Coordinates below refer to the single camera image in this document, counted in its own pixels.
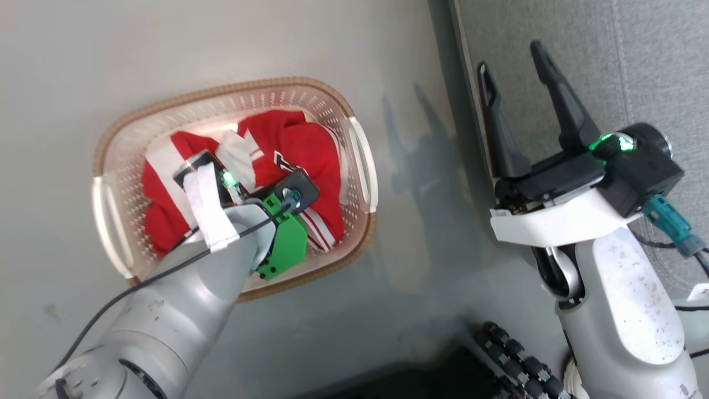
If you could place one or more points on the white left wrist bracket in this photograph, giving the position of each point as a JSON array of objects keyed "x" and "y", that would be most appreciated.
[{"x": 210, "y": 210}]

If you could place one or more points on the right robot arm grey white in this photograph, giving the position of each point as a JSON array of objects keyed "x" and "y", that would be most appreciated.
[{"x": 626, "y": 299}]

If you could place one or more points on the cream perforated laundry basket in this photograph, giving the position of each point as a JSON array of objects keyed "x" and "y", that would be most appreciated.
[{"x": 310, "y": 100}]

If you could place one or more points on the grey fabric sofa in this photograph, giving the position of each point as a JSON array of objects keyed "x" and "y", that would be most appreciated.
[{"x": 637, "y": 66}]

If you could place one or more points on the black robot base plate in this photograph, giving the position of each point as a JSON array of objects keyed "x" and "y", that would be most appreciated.
[{"x": 421, "y": 379}]

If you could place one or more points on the black ribbed robot base wheel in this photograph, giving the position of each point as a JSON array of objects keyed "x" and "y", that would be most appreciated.
[{"x": 515, "y": 354}]

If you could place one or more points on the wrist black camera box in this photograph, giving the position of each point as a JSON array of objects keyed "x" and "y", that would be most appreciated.
[
  {"x": 642, "y": 166},
  {"x": 302, "y": 185}
]

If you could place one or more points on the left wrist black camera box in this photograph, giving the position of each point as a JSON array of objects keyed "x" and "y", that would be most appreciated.
[{"x": 302, "y": 185}]

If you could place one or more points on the red white garment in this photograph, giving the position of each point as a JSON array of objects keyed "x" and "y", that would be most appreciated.
[{"x": 304, "y": 144}]

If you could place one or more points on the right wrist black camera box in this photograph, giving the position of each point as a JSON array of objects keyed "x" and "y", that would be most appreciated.
[{"x": 642, "y": 166}]

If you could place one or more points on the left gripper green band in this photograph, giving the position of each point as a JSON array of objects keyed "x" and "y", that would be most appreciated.
[{"x": 288, "y": 244}]

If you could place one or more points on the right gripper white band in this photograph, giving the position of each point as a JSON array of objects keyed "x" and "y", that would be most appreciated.
[{"x": 554, "y": 221}]

